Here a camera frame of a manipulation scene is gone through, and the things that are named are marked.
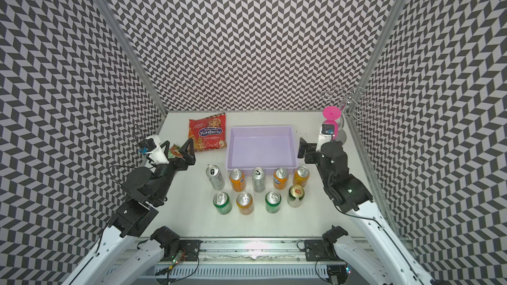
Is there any gold top green can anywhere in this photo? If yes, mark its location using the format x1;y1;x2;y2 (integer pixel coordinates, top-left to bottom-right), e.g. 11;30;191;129
287;184;305;208

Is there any aluminium front rail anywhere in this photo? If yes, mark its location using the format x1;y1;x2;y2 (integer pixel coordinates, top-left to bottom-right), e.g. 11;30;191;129
88;237;417;266

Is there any chrome glass holder stand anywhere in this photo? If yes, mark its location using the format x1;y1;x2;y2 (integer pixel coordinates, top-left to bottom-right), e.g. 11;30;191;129
323;87;376;144

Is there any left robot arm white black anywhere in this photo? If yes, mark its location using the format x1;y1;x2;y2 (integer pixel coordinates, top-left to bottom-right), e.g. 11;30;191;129
64;135;195;284

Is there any white Monster can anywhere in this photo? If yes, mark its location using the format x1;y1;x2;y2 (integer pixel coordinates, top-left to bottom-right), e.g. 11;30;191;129
206;165;225;191
252;167;265;193

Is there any green snack bag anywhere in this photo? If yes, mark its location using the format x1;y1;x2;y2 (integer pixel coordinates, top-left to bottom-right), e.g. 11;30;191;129
167;145;183;160

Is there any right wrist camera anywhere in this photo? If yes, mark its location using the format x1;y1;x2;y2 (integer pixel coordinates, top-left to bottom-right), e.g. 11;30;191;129
316;123;335;152

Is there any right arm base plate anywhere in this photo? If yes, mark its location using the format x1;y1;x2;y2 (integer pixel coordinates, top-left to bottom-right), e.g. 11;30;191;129
303;240;345;262

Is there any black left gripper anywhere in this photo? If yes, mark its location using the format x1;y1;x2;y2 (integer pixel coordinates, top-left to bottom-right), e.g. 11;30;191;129
148;137;195;204

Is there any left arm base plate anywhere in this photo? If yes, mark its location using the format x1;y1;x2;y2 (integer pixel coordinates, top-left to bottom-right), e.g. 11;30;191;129
162;239;202;261

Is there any lavender plastic basket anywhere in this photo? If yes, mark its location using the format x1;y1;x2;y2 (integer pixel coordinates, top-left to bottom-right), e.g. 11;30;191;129
225;125;298;175

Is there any green soda can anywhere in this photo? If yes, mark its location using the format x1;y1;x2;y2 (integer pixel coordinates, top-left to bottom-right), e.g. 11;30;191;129
213;191;232;215

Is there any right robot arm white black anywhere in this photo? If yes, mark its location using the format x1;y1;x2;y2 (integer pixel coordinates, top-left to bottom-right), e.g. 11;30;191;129
298;139;436;284

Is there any orange Fanta can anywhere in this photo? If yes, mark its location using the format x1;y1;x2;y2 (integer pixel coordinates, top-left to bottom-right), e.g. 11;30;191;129
273;167;289;190

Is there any red candy bag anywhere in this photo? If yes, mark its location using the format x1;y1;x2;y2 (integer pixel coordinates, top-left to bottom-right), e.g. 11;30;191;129
188;113;227;152

